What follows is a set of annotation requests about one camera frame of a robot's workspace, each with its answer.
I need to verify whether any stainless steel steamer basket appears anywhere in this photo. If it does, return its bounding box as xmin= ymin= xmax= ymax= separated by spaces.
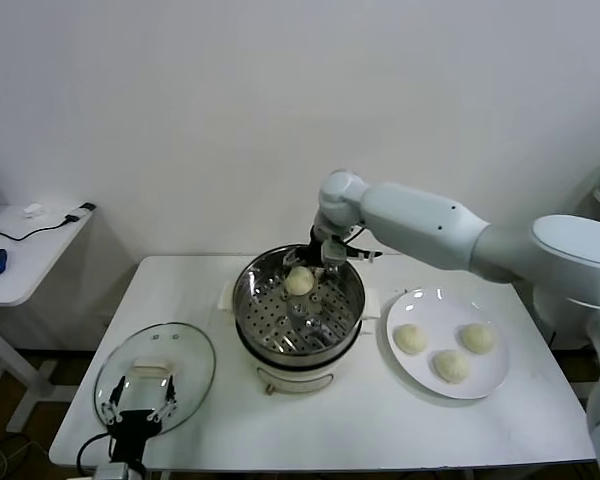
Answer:
xmin=231 ymin=244 xmax=367 ymax=356

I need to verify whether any thin black desk cable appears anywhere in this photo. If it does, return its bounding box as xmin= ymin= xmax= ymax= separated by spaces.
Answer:
xmin=0 ymin=218 xmax=72 ymax=244

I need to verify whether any cream electric cooking pot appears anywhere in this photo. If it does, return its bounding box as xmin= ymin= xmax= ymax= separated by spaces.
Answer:
xmin=217 ymin=278 xmax=381 ymax=399

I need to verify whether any glass pot lid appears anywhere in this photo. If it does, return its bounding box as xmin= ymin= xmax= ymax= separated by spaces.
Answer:
xmin=93 ymin=322 xmax=217 ymax=435

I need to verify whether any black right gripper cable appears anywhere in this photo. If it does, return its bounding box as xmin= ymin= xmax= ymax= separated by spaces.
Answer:
xmin=340 ymin=226 xmax=384 ymax=262

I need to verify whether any white round plate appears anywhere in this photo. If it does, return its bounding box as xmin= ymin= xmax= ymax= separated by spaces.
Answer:
xmin=385 ymin=287 xmax=511 ymax=400

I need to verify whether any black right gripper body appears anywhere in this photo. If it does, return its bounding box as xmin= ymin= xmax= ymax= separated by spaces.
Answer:
xmin=296 ymin=226 xmax=327 ymax=267

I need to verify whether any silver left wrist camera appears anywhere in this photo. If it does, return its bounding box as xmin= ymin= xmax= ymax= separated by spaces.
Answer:
xmin=93 ymin=461 xmax=132 ymax=480

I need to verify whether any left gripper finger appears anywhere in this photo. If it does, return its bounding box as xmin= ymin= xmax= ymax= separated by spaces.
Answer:
xmin=147 ymin=374 xmax=178 ymax=422
xmin=101 ymin=375 xmax=129 ymax=424

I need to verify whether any white steamed baozi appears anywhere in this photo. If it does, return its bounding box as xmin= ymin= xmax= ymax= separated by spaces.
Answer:
xmin=459 ymin=322 xmax=496 ymax=356
xmin=394 ymin=323 xmax=429 ymax=357
xmin=284 ymin=265 xmax=315 ymax=297
xmin=432 ymin=349 xmax=470 ymax=386

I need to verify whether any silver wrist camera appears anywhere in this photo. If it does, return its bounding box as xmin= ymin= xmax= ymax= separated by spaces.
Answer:
xmin=322 ymin=238 xmax=347 ymax=264
xmin=93 ymin=461 xmax=132 ymax=480

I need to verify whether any white side desk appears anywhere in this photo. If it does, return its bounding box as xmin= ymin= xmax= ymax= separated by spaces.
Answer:
xmin=0 ymin=203 xmax=101 ymax=434

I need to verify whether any black floor stand base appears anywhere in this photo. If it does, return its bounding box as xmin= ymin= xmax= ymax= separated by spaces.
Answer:
xmin=552 ymin=348 xmax=599 ymax=401

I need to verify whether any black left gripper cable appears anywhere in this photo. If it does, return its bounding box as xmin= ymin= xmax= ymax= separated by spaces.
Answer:
xmin=76 ymin=431 xmax=114 ymax=470

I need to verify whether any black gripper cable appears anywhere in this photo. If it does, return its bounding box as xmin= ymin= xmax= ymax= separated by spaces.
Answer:
xmin=340 ymin=226 xmax=384 ymax=262
xmin=76 ymin=431 xmax=114 ymax=470

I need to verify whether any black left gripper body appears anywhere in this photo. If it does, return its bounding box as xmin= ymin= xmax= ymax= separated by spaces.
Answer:
xmin=107 ymin=407 xmax=163 ymax=461

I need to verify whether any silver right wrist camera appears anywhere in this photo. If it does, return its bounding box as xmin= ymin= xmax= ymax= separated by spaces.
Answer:
xmin=322 ymin=238 xmax=347 ymax=264

